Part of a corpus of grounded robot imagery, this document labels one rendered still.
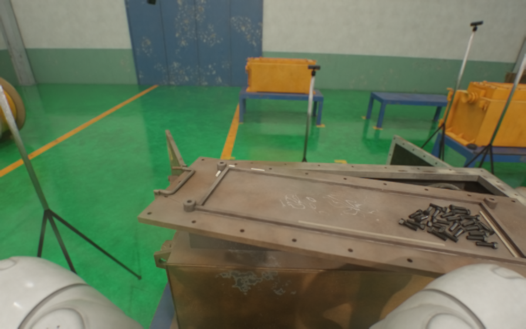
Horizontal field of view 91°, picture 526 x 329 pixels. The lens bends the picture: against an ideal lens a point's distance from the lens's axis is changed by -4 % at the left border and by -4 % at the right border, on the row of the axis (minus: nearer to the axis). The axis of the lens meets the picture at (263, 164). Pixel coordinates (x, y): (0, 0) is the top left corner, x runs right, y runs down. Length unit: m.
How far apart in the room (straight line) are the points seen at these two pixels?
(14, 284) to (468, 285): 0.68
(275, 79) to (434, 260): 5.42
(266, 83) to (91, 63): 7.20
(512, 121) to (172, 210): 4.20
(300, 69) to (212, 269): 5.37
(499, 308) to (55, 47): 12.12
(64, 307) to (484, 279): 0.61
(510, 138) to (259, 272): 4.11
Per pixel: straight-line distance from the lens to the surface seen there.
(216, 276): 0.93
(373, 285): 1.00
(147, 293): 2.50
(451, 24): 11.61
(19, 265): 0.59
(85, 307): 0.44
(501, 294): 0.56
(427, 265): 0.84
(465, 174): 1.49
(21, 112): 6.47
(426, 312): 0.44
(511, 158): 4.43
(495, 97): 4.32
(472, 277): 0.56
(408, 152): 2.06
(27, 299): 0.52
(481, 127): 4.27
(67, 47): 11.87
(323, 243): 0.79
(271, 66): 5.94
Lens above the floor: 1.89
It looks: 27 degrees down
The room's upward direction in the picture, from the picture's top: 2 degrees clockwise
